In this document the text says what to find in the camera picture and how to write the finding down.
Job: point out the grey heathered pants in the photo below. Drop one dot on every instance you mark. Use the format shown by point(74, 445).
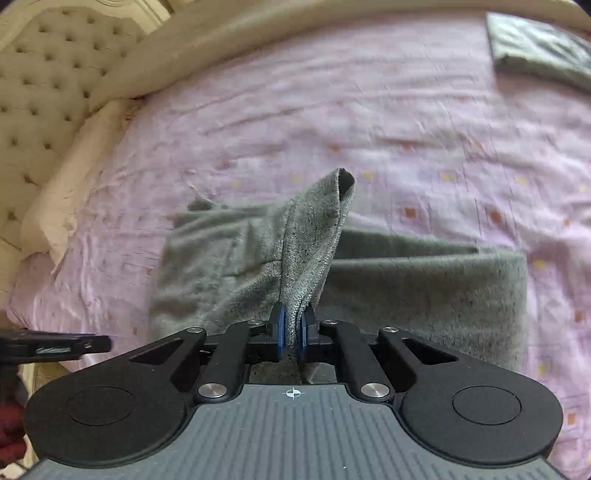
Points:
point(225, 264)

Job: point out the cream pillow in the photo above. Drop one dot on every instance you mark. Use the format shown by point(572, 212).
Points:
point(52, 219)

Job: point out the tufted cream headboard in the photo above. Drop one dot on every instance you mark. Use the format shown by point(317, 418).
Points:
point(53, 53)

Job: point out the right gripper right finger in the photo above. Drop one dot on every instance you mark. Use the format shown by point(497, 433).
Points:
point(308, 334)

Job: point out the cream duvet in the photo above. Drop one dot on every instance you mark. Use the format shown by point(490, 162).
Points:
point(203, 33)

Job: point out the purple patterned bed sheet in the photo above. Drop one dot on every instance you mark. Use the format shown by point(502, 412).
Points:
point(441, 144)

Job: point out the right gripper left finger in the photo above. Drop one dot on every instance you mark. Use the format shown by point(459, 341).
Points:
point(278, 325)

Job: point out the folded grey-green pants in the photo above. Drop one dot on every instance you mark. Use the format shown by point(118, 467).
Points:
point(523, 46)

